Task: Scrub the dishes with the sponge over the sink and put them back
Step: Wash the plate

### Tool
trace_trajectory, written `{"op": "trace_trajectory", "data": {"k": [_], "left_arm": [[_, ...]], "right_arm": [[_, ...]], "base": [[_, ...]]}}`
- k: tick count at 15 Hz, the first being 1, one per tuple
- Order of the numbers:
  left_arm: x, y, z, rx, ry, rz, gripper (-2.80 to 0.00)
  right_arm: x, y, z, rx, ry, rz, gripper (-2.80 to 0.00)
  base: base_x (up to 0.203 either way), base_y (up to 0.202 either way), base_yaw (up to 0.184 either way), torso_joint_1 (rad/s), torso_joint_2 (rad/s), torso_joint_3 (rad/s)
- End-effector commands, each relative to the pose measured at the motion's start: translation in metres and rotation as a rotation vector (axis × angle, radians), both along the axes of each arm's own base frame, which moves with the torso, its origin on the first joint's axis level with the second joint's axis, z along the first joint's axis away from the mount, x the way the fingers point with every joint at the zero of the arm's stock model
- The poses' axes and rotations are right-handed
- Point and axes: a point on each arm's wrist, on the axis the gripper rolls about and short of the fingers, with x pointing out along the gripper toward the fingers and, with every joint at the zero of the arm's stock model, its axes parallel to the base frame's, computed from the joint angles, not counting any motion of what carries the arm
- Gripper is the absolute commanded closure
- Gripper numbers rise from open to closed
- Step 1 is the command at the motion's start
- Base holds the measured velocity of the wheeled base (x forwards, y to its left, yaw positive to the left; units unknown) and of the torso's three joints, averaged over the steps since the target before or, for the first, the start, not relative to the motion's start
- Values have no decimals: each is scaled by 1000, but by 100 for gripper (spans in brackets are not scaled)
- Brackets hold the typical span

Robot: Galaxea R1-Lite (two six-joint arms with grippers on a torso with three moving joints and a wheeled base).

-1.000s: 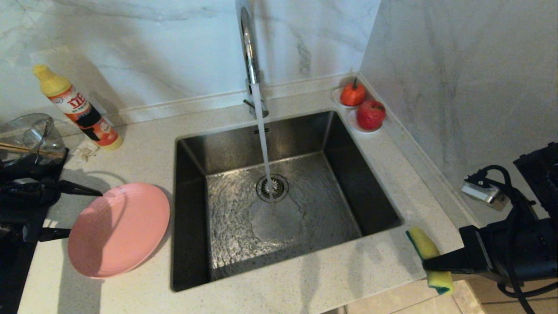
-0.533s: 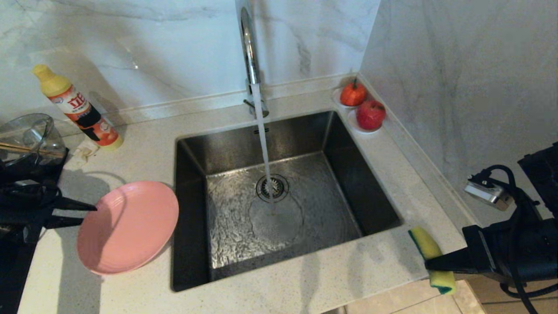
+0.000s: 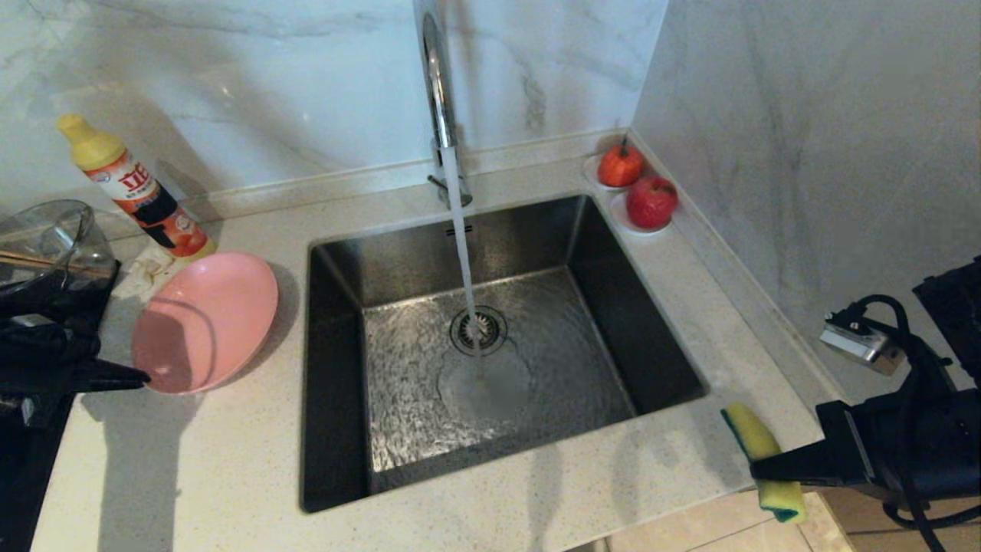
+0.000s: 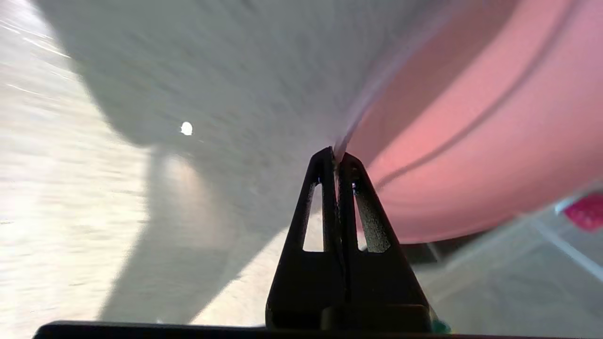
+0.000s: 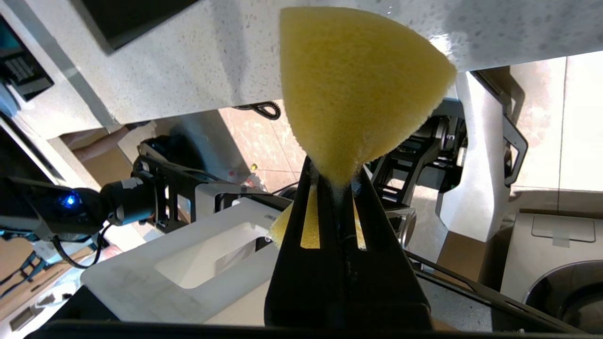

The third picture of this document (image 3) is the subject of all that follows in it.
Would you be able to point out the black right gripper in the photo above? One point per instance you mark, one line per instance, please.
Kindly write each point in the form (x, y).
(897, 445)

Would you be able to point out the pink plate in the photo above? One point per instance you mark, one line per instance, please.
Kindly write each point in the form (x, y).
(214, 322)

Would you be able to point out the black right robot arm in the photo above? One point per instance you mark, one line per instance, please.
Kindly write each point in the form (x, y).
(954, 307)

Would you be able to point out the stainless steel sink basin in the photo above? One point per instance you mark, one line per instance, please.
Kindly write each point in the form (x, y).
(575, 368)

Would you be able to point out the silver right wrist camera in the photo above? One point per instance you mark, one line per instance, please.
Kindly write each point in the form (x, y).
(858, 345)

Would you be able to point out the red toy tomato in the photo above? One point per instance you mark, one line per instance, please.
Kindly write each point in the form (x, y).
(621, 165)

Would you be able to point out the clear glass cup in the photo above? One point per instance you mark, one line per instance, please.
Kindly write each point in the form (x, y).
(100, 261)

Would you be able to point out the small white dish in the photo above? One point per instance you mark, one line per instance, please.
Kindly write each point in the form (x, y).
(620, 220)
(590, 175)

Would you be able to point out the orange dish soap bottle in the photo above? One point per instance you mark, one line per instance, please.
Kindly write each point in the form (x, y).
(149, 203)

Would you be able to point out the light wooden cabinet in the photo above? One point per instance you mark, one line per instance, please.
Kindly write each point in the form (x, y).
(858, 529)

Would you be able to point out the wooden chopstick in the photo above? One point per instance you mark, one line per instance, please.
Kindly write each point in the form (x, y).
(38, 259)
(38, 266)

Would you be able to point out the yellow sponge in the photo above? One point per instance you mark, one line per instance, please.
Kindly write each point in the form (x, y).
(755, 437)

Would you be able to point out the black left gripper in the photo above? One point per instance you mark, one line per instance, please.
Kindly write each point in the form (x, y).
(38, 368)

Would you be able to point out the black induction cooktop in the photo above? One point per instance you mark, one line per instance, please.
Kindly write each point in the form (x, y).
(23, 491)

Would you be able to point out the running water stream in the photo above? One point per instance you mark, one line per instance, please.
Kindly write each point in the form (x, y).
(462, 238)

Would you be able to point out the clear glass bowl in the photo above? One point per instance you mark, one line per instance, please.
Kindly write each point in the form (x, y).
(38, 226)

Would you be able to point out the round metal drain strainer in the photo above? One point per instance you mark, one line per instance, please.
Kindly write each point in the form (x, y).
(490, 331)

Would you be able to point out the chrome gooseneck faucet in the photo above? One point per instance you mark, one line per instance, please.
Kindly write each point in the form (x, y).
(438, 92)

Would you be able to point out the red toy apple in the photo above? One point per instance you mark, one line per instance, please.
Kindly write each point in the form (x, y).
(652, 201)

